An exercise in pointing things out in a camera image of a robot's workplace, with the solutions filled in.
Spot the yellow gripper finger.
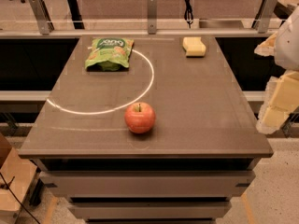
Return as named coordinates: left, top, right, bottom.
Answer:
left=254, top=33, right=277, bottom=57
left=256, top=71, right=299, bottom=134

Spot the yellow sponge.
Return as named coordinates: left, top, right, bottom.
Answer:
left=183, top=37, right=206, bottom=57

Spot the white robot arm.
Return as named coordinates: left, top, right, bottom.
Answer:
left=254, top=7, right=299, bottom=134

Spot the red apple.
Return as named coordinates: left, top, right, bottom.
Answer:
left=124, top=102, right=156, bottom=134

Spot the grey drawer cabinet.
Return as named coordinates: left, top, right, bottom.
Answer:
left=20, top=35, right=272, bottom=224

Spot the green chip bag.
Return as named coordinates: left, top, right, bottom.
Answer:
left=85, top=37, right=134, bottom=71

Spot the black table leg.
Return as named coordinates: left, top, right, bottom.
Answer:
left=67, top=0, right=84, bottom=29

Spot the cardboard box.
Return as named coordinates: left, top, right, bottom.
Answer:
left=0, top=134, right=36, bottom=224

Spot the right metal bracket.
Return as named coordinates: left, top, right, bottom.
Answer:
left=256, top=0, right=278, bottom=33

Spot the metal bracket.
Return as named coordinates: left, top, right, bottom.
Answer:
left=256, top=0, right=278, bottom=33
left=28, top=0, right=54, bottom=35
left=147, top=0, right=157, bottom=35

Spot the hanging black cable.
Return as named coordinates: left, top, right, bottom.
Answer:
left=182, top=0, right=194, bottom=29

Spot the middle metal bracket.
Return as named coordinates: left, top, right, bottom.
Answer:
left=147, top=0, right=157, bottom=35

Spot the left metal bracket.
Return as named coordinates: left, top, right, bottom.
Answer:
left=28, top=0, right=54, bottom=35

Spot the black cable on floor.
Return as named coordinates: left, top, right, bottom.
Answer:
left=0, top=172, right=41, bottom=224

